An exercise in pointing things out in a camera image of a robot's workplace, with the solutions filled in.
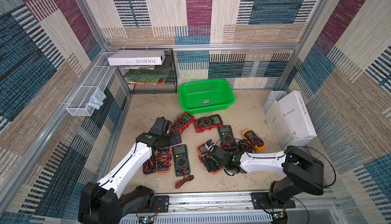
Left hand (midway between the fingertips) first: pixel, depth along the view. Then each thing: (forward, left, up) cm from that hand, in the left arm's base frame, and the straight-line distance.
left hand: (173, 138), depth 83 cm
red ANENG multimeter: (+15, -18, -8) cm, 24 cm away
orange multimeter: (-4, -15, -7) cm, 17 cm away
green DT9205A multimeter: (-8, -3, -9) cm, 12 cm away
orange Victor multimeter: (-9, +6, -8) cm, 13 cm away
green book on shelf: (+34, +17, +15) cm, 41 cm away
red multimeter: (+14, -4, -6) cm, 16 cm away
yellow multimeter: (0, -47, -8) cm, 47 cm away
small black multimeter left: (-13, +13, -7) cm, 19 cm away
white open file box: (+8, -60, -3) cm, 60 cm away
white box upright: (+8, -66, +7) cm, 67 cm away
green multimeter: (0, -31, -8) cm, 32 cm away
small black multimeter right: (-2, -39, -7) cm, 40 cm away
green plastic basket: (+39, -20, -9) cm, 45 cm away
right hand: (-8, -19, -11) cm, 23 cm away
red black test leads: (-18, -6, -10) cm, 22 cm away
